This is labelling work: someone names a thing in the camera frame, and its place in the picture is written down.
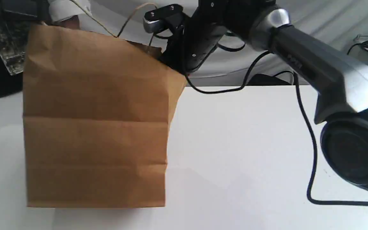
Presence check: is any brown paper bag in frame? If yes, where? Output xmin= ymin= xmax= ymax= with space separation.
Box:
xmin=23 ymin=23 xmax=187 ymax=208

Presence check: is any person in camouflage jacket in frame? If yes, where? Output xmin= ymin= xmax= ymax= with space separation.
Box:
xmin=0 ymin=0 xmax=91 ymax=98

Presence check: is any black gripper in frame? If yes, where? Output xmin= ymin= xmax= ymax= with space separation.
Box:
xmin=160 ymin=0 xmax=229 ymax=74

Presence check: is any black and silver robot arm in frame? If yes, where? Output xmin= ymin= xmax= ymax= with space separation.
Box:
xmin=159 ymin=0 xmax=368 ymax=191

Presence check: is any white backdrop cloth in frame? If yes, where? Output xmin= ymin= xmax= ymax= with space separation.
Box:
xmin=85 ymin=0 xmax=368 ymax=87

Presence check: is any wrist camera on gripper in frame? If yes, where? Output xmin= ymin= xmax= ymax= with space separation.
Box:
xmin=143 ymin=4 xmax=184 ymax=34

